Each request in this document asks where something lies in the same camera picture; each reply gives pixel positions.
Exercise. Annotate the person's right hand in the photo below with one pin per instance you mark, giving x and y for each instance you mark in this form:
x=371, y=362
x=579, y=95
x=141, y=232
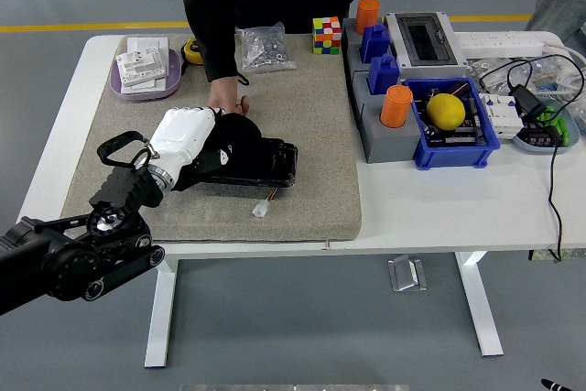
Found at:
x=224, y=94

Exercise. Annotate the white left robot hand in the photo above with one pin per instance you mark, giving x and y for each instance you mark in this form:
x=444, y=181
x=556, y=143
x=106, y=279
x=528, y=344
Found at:
x=178, y=134

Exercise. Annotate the black-white right robot hand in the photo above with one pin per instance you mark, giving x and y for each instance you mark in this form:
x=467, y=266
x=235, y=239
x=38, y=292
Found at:
x=554, y=385

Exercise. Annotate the black rag with red tag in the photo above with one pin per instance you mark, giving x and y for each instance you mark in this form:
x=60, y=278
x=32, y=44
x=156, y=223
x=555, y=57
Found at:
x=242, y=130

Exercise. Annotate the black panel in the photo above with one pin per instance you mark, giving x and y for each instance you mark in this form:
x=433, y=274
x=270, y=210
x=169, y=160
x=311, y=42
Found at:
x=279, y=162

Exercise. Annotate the person's right forearm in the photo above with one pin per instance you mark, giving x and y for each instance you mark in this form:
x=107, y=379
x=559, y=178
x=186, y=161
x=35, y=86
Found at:
x=220, y=52

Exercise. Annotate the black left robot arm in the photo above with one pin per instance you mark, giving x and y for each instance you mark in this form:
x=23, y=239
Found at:
x=68, y=263

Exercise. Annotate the yellow tape measure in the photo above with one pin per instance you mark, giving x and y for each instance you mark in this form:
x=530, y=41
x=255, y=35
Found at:
x=192, y=52

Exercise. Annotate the purple tray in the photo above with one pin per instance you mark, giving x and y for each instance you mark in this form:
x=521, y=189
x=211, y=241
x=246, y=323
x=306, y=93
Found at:
x=173, y=79

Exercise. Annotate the clear bag of screws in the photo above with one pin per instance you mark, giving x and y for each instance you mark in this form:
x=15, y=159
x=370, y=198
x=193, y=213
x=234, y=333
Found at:
x=265, y=50

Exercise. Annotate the white socket module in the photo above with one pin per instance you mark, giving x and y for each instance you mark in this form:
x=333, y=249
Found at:
x=142, y=66

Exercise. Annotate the white table leg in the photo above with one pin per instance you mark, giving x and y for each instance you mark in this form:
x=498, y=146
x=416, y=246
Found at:
x=160, y=318
x=480, y=308

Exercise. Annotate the grey-brown mat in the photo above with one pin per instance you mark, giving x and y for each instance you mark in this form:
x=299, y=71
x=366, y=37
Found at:
x=311, y=157

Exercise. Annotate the multicolour puzzle cube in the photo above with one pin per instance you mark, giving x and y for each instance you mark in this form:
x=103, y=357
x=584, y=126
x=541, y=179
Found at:
x=327, y=36

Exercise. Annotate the blue block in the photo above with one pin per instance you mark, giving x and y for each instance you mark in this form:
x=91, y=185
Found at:
x=383, y=75
x=374, y=45

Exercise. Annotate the orange cylinder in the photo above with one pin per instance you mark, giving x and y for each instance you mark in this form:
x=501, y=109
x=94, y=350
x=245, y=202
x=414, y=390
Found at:
x=367, y=15
x=396, y=107

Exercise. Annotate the grey block holder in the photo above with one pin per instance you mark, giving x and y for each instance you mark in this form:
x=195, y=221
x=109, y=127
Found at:
x=389, y=144

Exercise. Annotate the silver floor plate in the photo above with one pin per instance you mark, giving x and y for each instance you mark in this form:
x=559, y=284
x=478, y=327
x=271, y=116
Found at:
x=406, y=274

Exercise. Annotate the yellow ball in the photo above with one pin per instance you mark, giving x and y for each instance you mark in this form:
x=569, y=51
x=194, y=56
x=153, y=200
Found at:
x=446, y=111

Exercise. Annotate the blue plastic bin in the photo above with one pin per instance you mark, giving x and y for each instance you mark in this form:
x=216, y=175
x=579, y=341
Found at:
x=453, y=155

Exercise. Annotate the circuit board parts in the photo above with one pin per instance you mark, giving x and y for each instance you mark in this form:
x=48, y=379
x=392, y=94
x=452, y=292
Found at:
x=467, y=134

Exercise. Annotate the black components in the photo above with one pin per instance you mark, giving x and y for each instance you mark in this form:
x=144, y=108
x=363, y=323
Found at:
x=540, y=137

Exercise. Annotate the light blue dish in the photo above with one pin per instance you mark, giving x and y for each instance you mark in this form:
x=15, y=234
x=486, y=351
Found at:
x=572, y=130

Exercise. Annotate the green plastic part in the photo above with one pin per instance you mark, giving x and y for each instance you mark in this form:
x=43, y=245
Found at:
x=556, y=118

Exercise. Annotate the white circuit breaker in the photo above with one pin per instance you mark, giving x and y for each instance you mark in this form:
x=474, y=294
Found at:
x=501, y=118

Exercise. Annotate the clear bag of parts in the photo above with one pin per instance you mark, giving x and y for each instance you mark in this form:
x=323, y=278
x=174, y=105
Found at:
x=496, y=72

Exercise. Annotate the white power strip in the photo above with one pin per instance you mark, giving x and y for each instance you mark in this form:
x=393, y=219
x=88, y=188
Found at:
x=499, y=43

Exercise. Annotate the white switch plate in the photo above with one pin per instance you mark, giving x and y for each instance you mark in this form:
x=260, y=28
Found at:
x=148, y=43

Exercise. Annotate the grey electrical enclosure box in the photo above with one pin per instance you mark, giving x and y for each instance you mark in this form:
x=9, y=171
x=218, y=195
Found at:
x=451, y=45

